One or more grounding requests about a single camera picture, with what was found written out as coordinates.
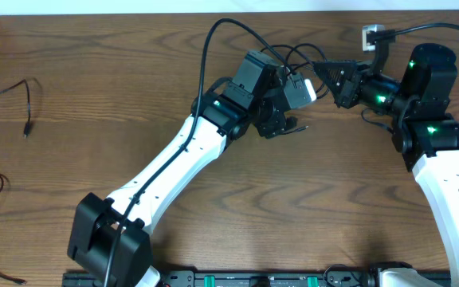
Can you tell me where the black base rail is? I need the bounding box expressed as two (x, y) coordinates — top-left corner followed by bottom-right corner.
(61, 265), (451, 287)

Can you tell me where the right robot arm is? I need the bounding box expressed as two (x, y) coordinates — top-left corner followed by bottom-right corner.
(313, 43), (459, 286)

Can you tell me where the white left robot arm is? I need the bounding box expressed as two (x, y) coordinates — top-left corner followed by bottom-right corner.
(67, 50), (316, 286)

